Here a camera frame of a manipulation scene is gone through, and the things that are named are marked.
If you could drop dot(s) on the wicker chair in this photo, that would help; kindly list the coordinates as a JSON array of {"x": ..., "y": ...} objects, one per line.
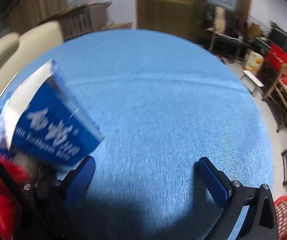
[{"x": 283, "y": 87}]

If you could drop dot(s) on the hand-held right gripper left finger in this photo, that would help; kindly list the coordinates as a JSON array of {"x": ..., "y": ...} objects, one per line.
[{"x": 83, "y": 177}]

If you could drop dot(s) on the wooden glass-panel door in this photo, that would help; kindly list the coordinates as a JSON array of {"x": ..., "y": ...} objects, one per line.
[{"x": 173, "y": 12}]

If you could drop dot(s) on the cream leather sofa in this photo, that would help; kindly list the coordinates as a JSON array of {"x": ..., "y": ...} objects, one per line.
[{"x": 21, "y": 45}]

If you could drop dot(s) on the blue toothpaste box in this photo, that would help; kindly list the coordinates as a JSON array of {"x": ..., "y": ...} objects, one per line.
[{"x": 51, "y": 127}]

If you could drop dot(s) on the wooden radiator cover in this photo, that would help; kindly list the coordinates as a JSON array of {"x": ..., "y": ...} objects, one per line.
[{"x": 83, "y": 20}]

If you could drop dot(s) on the striped scarf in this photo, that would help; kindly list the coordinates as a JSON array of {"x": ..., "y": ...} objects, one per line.
[{"x": 220, "y": 17}]

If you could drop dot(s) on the yellow printed carton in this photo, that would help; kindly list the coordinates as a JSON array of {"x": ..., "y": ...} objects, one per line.
[{"x": 254, "y": 62}]

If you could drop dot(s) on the black metal chair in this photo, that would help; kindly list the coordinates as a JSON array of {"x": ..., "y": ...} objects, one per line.
[{"x": 223, "y": 40}]

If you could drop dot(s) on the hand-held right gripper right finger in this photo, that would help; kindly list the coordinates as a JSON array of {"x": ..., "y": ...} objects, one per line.
[{"x": 213, "y": 180}]

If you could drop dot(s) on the red plastic basket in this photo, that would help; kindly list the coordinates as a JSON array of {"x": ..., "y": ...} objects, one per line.
[{"x": 284, "y": 217}]

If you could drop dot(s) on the small white stool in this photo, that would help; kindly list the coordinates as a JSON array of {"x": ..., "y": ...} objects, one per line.
[{"x": 252, "y": 78}]

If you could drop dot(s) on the beige striped curtain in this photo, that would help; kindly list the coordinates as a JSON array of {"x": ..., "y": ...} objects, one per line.
[{"x": 38, "y": 2}]

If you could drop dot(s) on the open brown cardboard box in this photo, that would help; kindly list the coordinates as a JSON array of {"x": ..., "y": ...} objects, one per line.
[{"x": 255, "y": 30}]

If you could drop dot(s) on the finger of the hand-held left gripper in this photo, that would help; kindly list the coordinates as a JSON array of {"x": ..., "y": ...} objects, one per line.
[{"x": 6, "y": 170}]

